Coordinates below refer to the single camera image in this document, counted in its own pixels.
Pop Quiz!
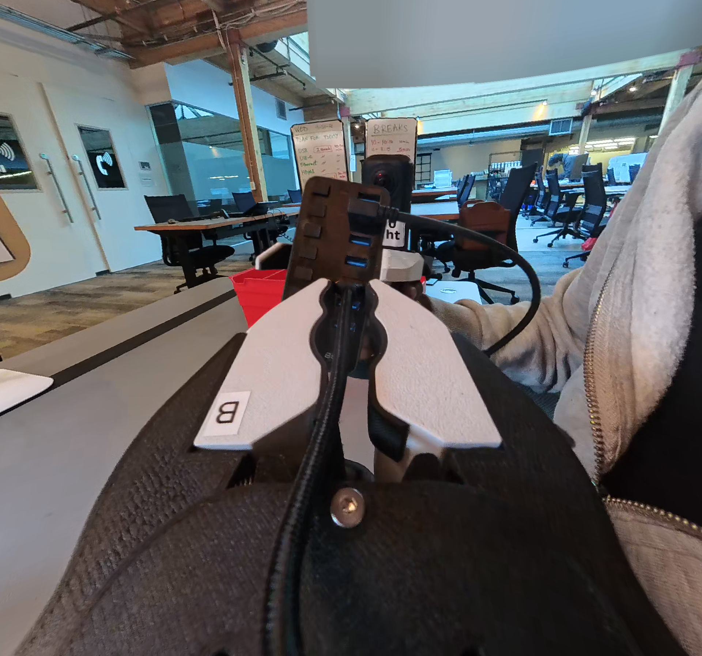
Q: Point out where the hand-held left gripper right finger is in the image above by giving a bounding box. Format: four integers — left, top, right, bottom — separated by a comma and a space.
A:
366, 278, 503, 462

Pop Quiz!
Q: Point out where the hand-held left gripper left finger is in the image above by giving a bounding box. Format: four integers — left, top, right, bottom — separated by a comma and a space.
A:
193, 278, 333, 466

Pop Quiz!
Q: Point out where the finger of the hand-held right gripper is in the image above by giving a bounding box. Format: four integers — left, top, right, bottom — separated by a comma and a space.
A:
256, 242, 292, 272
381, 248, 433, 284

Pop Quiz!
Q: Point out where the black usb hub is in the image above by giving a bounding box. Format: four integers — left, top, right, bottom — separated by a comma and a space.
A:
282, 175, 388, 378

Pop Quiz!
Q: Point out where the black braided cable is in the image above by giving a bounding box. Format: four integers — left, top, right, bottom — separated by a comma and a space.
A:
263, 285, 355, 656

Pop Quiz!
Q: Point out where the black usb cable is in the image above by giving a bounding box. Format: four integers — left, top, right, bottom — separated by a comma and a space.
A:
351, 198, 543, 356

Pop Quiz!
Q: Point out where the person's right forearm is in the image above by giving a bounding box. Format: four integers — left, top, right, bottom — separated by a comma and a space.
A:
429, 265, 611, 394

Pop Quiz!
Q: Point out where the person's right hand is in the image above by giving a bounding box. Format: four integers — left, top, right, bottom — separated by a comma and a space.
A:
404, 278, 441, 314

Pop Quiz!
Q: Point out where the handwritten whiteboard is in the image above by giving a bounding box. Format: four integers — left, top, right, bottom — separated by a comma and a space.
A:
365, 116, 418, 158
290, 119, 350, 183

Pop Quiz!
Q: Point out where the red plastic bin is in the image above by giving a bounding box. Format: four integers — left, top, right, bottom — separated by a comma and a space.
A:
229, 267, 290, 329

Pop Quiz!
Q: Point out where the wooden desk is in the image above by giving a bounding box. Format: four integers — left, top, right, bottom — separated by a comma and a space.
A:
134, 207, 301, 290
410, 186, 463, 224

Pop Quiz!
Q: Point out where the brown chair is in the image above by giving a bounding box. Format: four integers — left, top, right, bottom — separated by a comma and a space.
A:
457, 199, 513, 254

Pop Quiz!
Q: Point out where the black office chair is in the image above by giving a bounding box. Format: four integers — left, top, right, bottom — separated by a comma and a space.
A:
563, 163, 611, 269
533, 168, 584, 248
144, 193, 236, 292
462, 161, 541, 306

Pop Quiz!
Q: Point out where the white door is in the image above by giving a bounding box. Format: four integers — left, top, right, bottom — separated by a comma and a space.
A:
46, 84, 148, 276
0, 81, 73, 297

